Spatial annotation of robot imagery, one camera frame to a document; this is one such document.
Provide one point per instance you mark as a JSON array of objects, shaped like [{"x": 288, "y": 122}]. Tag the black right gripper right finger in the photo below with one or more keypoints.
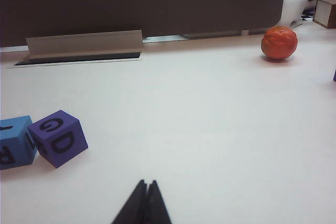
[{"x": 156, "y": 205}]

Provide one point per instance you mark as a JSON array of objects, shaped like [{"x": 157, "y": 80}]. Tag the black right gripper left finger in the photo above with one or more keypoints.
[{"x": 134, "y": 205}]

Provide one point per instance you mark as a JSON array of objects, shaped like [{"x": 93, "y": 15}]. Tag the purple foam letter block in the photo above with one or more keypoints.
[{"x": 59, "y": 140}]

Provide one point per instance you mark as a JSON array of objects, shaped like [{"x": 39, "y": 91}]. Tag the blue foam letter block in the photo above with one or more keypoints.
[{"x": 15, "y": 140}]

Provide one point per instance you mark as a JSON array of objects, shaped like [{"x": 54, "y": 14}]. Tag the small purple block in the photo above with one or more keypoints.
[{"x": 334, "y": 75}]

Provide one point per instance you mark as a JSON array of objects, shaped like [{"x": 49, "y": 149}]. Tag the orange mandarin fruit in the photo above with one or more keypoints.
[{"x": 279, "y": 43}]

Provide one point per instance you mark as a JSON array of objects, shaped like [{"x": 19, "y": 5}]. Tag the grey felt desk divider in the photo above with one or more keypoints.
[{"x": 147, "y": 1}]

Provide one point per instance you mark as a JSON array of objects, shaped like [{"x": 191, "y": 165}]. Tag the white rounded plastic object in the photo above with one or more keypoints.
[{"x": 294, "y": 3}]

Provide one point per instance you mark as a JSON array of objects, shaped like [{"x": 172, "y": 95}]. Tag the brown cardboard box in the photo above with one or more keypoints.
[{"x": 326, "y": 11}]

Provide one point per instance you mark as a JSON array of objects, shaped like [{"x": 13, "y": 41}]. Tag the white divider bracket foot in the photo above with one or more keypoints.
[{"x": 244, "y": 32}]

